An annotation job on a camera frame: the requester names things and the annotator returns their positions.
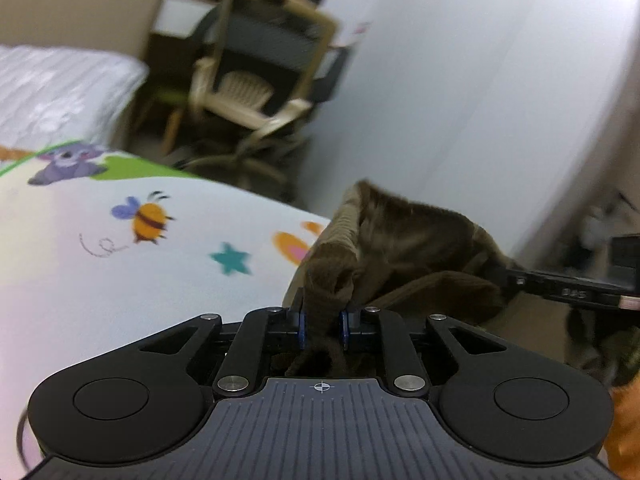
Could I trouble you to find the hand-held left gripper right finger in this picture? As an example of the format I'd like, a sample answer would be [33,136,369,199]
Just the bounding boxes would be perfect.
[340,305,507,399]

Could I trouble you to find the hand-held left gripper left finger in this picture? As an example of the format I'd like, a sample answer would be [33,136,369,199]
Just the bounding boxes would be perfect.
[140,287,307,399]

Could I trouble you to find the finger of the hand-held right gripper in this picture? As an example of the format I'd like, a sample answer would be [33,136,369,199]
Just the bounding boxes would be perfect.
[492,266,628,310]

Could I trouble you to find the brown corduroy pants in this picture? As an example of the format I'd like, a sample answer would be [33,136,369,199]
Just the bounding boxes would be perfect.
[282,179,621,387]

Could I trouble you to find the grey white cloth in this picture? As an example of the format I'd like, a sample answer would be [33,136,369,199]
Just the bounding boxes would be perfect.
[579,199,640,262]

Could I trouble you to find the orange cloth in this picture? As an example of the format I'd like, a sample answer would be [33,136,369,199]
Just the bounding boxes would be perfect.
[604,384,640,480]

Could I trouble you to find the cartoon printed blanket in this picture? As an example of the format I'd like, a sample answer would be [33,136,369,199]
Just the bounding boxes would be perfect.
[0,140,332,467]

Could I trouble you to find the beige plastic chair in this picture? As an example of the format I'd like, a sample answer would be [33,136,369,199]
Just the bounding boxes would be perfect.
[186,0,342,193]

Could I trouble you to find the white desk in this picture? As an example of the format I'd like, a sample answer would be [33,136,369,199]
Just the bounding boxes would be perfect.
[154,0,223,38]

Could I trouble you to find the white quilted pillow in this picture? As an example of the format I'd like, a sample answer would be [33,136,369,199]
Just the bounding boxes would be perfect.
[0,45,151,155]

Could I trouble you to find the beige headboard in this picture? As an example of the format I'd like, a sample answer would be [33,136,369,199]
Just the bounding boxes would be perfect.
[0,0,169,63]

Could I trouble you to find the black cable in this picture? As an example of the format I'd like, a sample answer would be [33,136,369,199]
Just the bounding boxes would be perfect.
[15,407,42,467]

